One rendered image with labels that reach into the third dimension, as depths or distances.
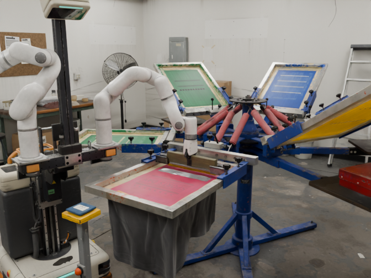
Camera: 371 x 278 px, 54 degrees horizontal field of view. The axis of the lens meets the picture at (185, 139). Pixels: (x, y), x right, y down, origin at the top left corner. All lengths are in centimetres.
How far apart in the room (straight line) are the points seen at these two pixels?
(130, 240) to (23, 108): 88
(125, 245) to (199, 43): 532
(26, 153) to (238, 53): 506
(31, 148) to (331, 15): 499
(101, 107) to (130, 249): 82
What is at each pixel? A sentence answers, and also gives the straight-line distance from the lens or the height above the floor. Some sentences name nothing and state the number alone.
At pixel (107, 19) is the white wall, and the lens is 704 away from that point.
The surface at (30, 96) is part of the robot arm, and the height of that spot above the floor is 148.
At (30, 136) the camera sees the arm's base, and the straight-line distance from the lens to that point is 204.
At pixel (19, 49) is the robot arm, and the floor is 170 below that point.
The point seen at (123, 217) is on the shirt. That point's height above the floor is 82.
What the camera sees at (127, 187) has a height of 96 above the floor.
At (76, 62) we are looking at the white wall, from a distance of 650.
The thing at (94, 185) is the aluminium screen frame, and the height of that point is 99.
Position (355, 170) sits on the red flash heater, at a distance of 204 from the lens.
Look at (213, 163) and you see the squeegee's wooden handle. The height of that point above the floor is 104.
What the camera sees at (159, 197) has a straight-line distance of 192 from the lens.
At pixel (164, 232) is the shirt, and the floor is 81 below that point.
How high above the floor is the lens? 170
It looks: 14 degrees down
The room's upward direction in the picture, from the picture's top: straight up
